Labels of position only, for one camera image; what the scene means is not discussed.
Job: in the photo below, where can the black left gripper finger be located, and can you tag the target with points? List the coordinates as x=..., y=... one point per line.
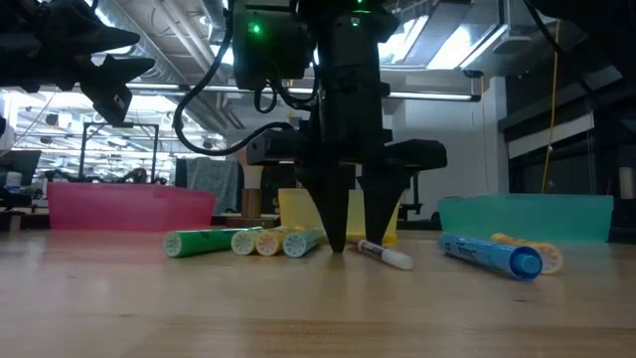
x=94, y=35
x=114, y=84

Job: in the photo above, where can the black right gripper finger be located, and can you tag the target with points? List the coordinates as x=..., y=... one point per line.
x=381, y=199
x=333, y=199

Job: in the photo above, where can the white thin dry-erase marker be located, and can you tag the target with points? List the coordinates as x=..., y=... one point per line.
x=392, y=257

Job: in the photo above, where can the yellow fat highlighter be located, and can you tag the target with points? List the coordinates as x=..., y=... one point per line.
x=552, y=258
x=268, y=243

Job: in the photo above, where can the yellow-green fat highlighter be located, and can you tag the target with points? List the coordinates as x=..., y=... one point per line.
x=244, y=242

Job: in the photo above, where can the blue fat highlighter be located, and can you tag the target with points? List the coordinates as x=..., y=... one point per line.
x=492, y=256

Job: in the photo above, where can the green Sharpie highlighter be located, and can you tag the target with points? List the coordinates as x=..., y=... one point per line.
x=204, y=241

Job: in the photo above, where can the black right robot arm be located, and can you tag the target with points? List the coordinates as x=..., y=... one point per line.
x=270, y=54

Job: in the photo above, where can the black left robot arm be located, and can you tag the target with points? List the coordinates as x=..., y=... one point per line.
x=7, y=40

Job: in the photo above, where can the yellow plastic bin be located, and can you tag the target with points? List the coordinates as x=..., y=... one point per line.
x=298, y=209

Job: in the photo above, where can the long ceiling light bar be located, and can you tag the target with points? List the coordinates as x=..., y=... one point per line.
x=159, y=86

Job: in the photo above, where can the black partition panel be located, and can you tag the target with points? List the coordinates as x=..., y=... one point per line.
x=278, y=181

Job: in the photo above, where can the teal fat highlighter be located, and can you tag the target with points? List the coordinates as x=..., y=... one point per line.
x=295, y=244

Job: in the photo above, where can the black ceiling spotlight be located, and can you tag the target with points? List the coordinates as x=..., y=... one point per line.
x=51, y=119

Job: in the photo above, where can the white mushroom table lamp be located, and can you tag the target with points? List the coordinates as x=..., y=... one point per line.
x=251, y=201

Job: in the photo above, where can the computer monitor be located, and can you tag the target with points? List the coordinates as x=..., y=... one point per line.
x=20, y=164

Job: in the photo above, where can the gray cloth cover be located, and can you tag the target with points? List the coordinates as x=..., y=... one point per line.
x=213, y=181

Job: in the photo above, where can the pink plastic bin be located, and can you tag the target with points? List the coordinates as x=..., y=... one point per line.
x=129, y=206

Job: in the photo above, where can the white container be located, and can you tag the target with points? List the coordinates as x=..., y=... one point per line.
x=12, y=180

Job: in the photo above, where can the teal plastic bin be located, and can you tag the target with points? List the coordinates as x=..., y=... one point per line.
x=526, y=216

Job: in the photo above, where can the white ceiling ventilation unit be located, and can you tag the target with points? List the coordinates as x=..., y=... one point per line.
x=517, y=45

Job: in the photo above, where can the black metal frame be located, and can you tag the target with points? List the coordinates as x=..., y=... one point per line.
x=156, y=149

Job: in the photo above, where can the silver round air duct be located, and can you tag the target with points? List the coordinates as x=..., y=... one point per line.
x=213, y=10

